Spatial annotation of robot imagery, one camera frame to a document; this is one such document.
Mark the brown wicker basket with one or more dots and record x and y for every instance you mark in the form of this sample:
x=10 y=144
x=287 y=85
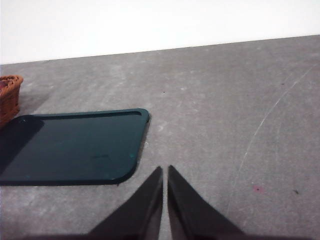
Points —
x=8 y=102

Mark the dark green rectangular tray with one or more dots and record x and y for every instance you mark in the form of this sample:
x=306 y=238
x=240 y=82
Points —
x=75 y=147

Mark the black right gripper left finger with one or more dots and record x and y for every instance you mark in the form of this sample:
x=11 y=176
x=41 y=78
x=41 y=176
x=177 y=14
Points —
x=140 y=212

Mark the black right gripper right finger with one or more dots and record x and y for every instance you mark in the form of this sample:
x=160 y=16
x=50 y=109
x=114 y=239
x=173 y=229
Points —
x=192 y=215

